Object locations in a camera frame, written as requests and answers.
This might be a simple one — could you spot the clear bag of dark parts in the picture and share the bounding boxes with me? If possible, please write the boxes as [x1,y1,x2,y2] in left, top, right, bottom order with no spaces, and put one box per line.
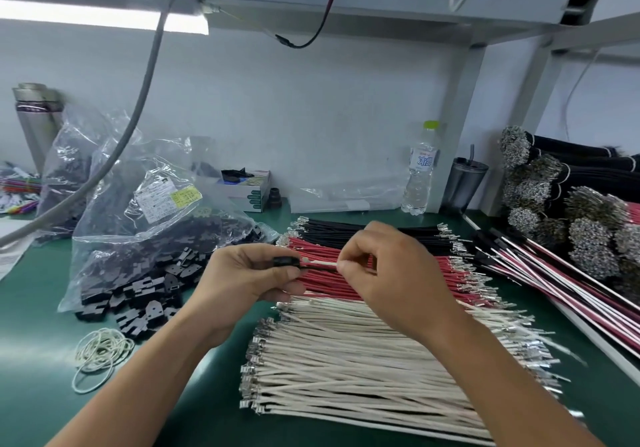
[34,106,147,243]

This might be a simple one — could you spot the steel thermos flask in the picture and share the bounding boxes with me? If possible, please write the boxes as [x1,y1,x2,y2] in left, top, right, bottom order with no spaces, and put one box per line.
[12,82,66,178]

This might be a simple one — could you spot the green and white glove box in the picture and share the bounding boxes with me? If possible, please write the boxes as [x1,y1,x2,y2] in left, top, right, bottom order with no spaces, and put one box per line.
[216,169,272,214]

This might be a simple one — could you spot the grey shelf support post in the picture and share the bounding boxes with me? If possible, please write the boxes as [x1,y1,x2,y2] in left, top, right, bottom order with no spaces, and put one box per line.
[479,44,557,215]
[426,44,489,214]

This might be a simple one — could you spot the pile of red wires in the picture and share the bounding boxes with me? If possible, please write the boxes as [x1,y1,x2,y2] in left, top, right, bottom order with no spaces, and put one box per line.
[276,233,517,311]

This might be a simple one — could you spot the dark tumbler with straw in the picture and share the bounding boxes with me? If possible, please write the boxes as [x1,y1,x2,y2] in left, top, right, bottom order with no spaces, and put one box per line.
[442,144,490,215]

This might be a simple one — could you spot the heap of loose black connectors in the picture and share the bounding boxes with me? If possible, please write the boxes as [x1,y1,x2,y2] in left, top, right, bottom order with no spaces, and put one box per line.
[75,262,213,341]

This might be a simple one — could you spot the person's left forearm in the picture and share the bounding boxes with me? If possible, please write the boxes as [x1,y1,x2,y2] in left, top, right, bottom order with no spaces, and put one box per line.
[45,307,237,447]

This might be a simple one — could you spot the thick grey hanging cable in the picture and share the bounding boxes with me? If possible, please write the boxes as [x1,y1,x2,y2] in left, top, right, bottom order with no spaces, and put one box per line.
[0,0,197,253]

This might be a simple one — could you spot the person's right hand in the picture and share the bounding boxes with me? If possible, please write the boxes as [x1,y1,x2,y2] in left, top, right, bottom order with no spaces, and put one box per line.
[336,221,467,335]

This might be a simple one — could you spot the clear bag of black connectors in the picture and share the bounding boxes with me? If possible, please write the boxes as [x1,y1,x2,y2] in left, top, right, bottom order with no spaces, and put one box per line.
[57,134,281,313]

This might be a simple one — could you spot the empty clear plastic bag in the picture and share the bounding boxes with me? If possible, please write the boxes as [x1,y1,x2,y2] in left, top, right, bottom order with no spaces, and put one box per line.
[289,181,409,214]

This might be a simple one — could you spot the person's right forearm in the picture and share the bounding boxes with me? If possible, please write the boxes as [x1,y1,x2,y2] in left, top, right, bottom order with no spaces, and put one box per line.
[415,309,607,447]

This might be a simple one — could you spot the pile of white wires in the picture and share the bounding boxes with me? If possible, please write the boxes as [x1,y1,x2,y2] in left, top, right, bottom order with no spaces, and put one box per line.
[239,294,587,446]

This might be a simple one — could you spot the thin white wall cable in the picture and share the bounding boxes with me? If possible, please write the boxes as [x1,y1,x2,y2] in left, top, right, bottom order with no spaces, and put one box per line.
[564,48,602,143]

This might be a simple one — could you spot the pile of white rubber bands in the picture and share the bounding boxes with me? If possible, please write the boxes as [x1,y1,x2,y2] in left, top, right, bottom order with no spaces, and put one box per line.
[71,328,136,395]

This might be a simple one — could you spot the pile of black wires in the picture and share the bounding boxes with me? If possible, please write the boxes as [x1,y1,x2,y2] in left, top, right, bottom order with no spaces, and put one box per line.
[286,215,469,258]

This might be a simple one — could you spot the bundles of black terminal wires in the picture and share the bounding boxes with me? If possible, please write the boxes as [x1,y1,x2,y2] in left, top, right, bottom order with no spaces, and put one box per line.
[497,126,640,303]

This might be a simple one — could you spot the fluorescent tube lamp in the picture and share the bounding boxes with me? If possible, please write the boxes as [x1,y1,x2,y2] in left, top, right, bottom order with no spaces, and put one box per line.
[0,0,211,37]

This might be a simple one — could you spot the red and black hanging cable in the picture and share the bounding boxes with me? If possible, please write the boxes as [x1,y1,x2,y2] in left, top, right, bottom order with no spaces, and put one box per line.
[274,0,350,50]

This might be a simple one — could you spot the pile of assembled wire harnesses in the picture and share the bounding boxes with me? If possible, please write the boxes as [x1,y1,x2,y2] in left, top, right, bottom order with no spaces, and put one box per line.
[465,226,640,360]

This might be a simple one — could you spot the white paper sheet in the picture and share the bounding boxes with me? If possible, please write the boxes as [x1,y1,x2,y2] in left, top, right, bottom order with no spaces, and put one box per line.
[0,216,40,281]

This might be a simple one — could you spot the grey metal overhead shelf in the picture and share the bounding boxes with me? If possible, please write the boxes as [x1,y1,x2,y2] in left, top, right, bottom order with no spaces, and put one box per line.
[0,0,640,48]

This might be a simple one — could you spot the clear plastic water bottle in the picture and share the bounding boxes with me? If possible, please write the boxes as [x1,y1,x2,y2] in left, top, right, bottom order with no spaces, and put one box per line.
[400,120,442,216]

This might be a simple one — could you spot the person's left hand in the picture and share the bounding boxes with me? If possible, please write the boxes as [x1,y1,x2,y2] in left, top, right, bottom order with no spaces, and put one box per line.
[192,244,307,348]

